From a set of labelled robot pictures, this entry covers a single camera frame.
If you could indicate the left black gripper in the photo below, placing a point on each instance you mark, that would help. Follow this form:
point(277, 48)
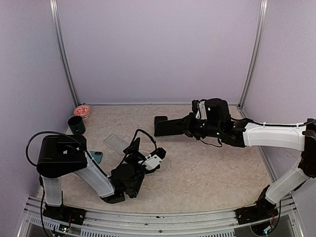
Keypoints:
point(134, 149)

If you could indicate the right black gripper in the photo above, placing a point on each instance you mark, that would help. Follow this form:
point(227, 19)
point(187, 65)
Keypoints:
point(188, 129)

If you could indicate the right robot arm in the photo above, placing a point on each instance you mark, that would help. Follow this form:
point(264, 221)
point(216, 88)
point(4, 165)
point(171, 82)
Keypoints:
point(212, 118)

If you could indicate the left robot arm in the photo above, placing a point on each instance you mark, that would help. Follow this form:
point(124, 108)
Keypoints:
point(61, 155)

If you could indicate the frosted clear phone case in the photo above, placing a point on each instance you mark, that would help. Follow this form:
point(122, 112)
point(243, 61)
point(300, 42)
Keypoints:
point(116, 143)

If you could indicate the teal green phone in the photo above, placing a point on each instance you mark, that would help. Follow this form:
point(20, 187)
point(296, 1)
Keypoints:
point(97, 156)

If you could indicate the red white patterned bowl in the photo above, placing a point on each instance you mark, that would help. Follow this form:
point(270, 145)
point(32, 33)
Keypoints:
point(83, 111)

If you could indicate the black cup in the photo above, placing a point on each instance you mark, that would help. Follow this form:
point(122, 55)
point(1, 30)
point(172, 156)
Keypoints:
point(76, 125)

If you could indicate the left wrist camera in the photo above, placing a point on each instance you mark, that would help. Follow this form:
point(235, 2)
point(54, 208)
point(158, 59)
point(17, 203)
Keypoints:
point(154, 159)

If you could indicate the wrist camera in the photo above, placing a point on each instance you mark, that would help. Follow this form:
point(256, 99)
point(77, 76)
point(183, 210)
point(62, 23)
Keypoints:
point(198, 108)
point(154, 159)

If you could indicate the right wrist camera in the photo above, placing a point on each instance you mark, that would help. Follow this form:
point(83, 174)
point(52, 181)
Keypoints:
point(198, 108)

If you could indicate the front aluminium rail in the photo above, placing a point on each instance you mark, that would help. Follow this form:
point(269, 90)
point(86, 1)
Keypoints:
point(141, 216)

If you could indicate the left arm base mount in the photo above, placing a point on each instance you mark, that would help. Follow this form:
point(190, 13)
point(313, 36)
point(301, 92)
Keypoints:
point(67, 214)

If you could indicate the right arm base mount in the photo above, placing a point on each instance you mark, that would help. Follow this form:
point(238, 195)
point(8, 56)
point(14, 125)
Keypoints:
point(255, 213)

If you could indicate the left aluminium frame post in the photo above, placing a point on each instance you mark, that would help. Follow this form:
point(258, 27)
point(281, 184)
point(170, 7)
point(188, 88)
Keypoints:
point(62, 51)

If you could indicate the aluminium frame post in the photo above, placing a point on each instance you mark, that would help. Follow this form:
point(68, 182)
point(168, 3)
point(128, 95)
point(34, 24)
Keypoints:
point(255, 53)
point(62, 51)

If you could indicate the right aluminium frame post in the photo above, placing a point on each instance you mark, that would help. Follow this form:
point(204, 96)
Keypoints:
point(255, 53)

